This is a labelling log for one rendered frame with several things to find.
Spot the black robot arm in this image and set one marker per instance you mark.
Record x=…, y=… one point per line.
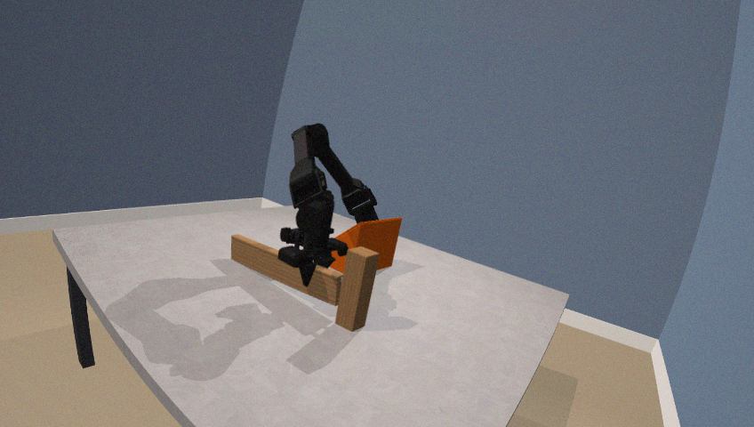
x=309, y=191

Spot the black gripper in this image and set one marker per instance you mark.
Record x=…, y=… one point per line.
x=317, y=247

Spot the light wooden plank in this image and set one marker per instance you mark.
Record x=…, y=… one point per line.
x=325, y=284

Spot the wooden post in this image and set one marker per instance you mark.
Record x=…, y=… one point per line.
x=356, y=288

